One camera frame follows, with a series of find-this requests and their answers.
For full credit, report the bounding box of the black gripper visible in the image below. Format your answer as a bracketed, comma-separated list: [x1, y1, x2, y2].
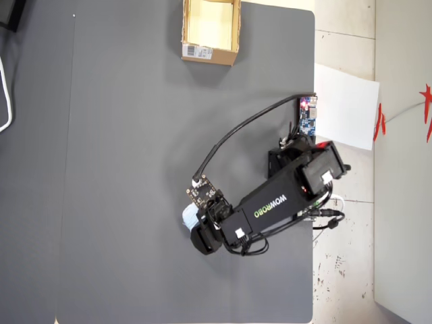
[189, 195, 238, 256]

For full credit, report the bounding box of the white yarn block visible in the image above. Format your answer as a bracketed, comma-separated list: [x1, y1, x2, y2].
[182, 202, 201, 235]

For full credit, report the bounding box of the open cardboard box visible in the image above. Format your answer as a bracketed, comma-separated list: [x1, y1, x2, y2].
[181, 0, 242, 67]

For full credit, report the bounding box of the large grey table mat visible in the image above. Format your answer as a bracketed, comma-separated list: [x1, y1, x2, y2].
[55, 0, 317, 324]

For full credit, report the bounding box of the blue circuit board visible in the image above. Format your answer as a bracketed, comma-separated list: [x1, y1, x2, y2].
[298, 95, 320, 138]

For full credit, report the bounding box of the narrow grey table mat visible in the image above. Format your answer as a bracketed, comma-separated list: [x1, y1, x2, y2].
[0, 0, 76, 324]

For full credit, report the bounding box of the white paper sheet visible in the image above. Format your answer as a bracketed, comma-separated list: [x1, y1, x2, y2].
[313, 61, 381, 151]

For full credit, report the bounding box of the white curved plastic object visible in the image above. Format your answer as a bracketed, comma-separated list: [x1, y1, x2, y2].
[0, 55, 16, 133]

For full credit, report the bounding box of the black object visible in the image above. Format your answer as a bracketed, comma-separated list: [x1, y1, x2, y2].
[0, 0, 28, 34]

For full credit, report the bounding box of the thin black servo cable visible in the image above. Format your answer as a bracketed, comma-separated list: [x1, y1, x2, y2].
[222, 234, 271, 258]
[296, 181, 335, 221]

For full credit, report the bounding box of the black wrist camera board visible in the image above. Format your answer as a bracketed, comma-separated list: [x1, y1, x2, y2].
[185, 175, 222, 209]

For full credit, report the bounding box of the thick black USB cable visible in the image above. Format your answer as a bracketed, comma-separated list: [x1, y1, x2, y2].
[192, 92, 319, 187]

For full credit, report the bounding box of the black power plug cable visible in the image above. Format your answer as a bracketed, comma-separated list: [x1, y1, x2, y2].
[312, 208, 346, 232]

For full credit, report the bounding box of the white cable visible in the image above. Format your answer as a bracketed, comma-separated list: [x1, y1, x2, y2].
[329, 193, 346, 211]

